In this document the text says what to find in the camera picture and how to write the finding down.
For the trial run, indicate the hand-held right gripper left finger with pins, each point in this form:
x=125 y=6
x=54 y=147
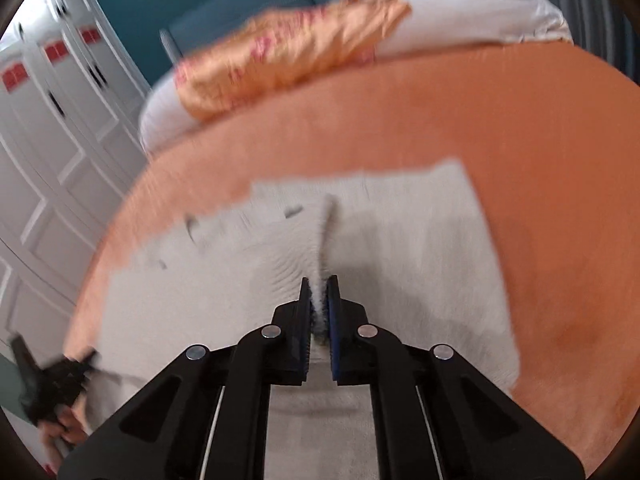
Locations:
x=301 y=350

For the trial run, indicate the blue padded headboard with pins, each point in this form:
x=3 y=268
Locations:
x=250 y=5

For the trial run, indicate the orange plush blanket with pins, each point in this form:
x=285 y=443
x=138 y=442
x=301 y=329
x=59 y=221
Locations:
x=525 y=160

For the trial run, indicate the person's left hand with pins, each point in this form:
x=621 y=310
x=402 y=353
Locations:
x=65 y=432

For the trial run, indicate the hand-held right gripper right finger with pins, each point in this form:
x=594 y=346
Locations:
x=334 y=345

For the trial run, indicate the white panelled wardrobe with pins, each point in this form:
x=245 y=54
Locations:
x=75 y=125

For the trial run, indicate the red paper decal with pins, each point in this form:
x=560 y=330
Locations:
x=15 y=78
x=90 y=35
x=55 y=51

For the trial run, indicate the white knit sweater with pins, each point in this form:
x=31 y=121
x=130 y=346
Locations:
x=425 y=240

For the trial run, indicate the orange satin pillow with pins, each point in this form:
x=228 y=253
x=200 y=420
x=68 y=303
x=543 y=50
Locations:
x=280 y=60

